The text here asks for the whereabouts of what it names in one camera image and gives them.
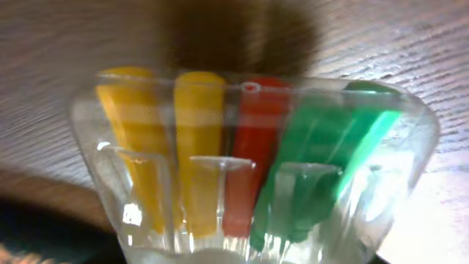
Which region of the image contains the clear screwdriver bit pack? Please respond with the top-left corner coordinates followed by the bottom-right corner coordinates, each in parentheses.
top-left (69, 67), bottom-right (440, 263)

